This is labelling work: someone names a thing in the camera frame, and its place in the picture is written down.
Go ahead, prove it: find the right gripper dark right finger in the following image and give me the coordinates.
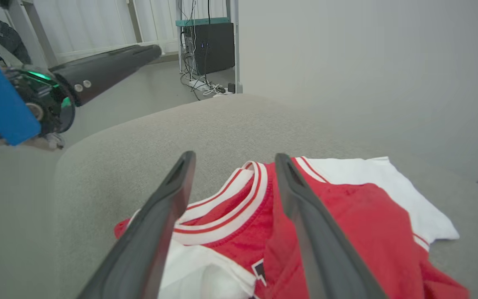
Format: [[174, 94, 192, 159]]
[[275, 153, 389, 299]]

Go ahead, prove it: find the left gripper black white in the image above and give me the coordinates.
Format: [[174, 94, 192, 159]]
[[0, 44, 163, 179]]

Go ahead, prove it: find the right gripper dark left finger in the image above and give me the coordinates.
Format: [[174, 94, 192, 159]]
[[77, 151, 197, 299]]

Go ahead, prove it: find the red white basketball jersey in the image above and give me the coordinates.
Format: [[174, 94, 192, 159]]
[[115, 156, 470, 299]]

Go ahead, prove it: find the white power strip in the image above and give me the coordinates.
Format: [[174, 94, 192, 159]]
[[187, 79, 228, 97]]

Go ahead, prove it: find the teal shelf board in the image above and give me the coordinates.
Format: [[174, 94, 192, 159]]
[[176, 17, 230, 27]]

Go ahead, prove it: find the black computer box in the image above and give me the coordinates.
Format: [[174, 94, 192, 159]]
[[183, 23, 235, 75]]

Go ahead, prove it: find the black white cable tangle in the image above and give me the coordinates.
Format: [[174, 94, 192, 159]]
[[179, 0, 233, 101]]

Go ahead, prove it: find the white metal rack frame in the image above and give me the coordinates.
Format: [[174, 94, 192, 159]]
[[9, 0, 59, 69]]

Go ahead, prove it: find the grey metal partition frame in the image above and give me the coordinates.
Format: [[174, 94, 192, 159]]
[[226, 0, 243, 94]]

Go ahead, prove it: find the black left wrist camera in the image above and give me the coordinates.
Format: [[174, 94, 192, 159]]
[[0, 10, 32, 65]]

